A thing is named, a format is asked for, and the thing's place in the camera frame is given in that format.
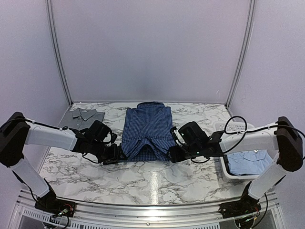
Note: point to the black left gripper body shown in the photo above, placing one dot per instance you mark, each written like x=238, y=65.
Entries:
x=107, y=156

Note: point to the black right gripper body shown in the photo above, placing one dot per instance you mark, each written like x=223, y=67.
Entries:
x=179, y=157

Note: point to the blue checked long sleeve shirt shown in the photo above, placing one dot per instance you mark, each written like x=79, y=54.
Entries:
x=146, y=132

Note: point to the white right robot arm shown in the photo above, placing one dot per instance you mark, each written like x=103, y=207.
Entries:
x=281, y=136

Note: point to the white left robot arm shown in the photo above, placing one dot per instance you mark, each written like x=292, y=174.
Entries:
x=19, y=132

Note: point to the folded grey shirt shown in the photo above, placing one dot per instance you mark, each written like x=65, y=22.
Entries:
x=81, y=118

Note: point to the light blue shirt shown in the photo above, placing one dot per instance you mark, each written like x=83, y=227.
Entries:
x=248, y=162

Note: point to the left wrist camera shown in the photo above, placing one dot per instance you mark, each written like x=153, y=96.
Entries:
x=112, y=139

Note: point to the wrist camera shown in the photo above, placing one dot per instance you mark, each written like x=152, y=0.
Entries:
x=175, y=136
x=112, y=139

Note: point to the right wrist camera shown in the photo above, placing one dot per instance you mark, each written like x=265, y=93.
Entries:
x=175, y=136

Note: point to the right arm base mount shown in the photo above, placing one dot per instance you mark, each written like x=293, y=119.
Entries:
x=238, y=208

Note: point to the aluminium front frame rail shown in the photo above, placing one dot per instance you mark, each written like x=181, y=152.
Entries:
x=90, y=215

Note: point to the right aluminium corner post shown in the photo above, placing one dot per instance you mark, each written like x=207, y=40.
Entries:
x=242, y=56

